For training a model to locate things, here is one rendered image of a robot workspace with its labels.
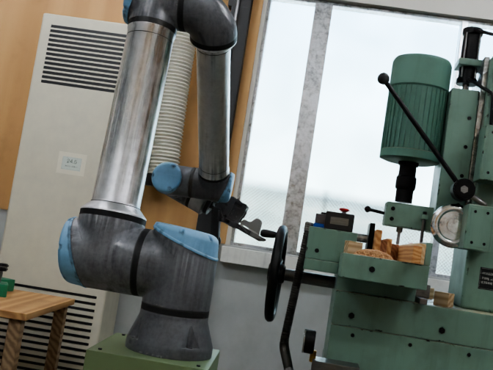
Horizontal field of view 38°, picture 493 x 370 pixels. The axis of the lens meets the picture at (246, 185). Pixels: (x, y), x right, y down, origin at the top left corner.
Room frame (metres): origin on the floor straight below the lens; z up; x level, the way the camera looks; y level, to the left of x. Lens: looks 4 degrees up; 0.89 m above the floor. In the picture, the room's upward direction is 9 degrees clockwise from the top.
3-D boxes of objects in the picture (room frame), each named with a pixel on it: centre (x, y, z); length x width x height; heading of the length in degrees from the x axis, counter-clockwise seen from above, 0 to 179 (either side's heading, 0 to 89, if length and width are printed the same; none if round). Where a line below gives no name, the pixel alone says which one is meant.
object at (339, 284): (2.09, -0.41, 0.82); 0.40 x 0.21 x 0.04; 173
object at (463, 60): (2.07, -0.61, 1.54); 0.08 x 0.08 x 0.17; 83
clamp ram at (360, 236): (2.02, -0.34, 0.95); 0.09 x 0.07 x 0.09; 173
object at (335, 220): (2.03, -0.26, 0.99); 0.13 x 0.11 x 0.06; 173
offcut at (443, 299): (1.91, -0.57, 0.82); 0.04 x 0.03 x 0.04; 47
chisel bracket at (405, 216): (2.08, -0.49, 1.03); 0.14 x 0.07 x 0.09; 83
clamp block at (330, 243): (2.03, -0.27, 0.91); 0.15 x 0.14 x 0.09; 173
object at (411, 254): (1.95, -0.45, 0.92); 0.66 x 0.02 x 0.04; 173
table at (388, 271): (2.02, -0.35, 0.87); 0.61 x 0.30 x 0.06; 173
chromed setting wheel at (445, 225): (1.95, -0.58, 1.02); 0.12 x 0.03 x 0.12; 83
